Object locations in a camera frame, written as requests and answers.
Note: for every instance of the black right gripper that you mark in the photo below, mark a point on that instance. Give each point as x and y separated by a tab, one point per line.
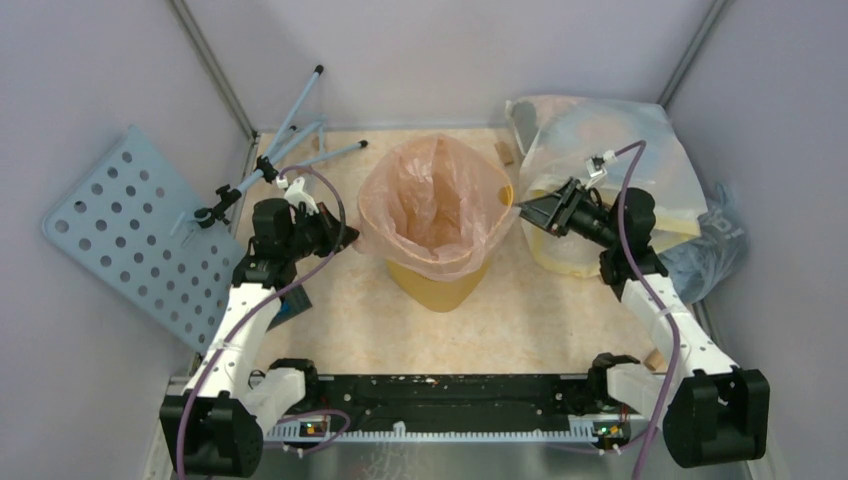
545	212

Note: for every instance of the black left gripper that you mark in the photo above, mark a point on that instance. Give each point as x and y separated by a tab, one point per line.
328	223

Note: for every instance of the pink plastic trash bag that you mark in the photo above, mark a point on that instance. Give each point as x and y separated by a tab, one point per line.
436	206

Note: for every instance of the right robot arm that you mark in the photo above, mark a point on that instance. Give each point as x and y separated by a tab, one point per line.
682	331

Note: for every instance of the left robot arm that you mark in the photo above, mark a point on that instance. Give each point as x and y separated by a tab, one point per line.
232	358

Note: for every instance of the yellow plastic trash bin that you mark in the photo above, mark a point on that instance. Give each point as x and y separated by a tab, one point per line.
438	296

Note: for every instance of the blue block toy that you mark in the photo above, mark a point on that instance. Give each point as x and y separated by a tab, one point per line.
293	304

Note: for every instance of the small wooden block back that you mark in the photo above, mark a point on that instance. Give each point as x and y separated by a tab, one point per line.
504	153

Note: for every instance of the large yellow translucent bag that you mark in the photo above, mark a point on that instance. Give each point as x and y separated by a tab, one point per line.
558	134

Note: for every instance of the light blue tripod stand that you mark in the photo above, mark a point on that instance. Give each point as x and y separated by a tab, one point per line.
267	166

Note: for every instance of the blue plastic bag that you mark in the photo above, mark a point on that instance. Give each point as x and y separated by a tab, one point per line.
696	266

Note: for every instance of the wooden cylinder block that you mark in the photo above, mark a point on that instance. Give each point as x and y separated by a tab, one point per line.
655	361

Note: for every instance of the light blue perforated board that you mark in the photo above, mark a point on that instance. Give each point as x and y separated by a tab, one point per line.
130	221

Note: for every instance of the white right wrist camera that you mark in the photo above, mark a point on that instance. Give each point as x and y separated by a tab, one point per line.
596	167

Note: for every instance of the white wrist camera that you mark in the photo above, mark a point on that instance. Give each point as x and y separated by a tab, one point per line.
296	195
596	167

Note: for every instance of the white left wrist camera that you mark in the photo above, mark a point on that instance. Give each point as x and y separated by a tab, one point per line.
296	195

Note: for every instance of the grey corner frame post right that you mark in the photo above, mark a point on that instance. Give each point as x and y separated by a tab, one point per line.
717	10

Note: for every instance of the grey corner frame post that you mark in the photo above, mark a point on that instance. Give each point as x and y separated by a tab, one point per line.
211	65
717	10

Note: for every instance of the grey corner frame post left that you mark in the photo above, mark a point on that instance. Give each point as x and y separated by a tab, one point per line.
211	65

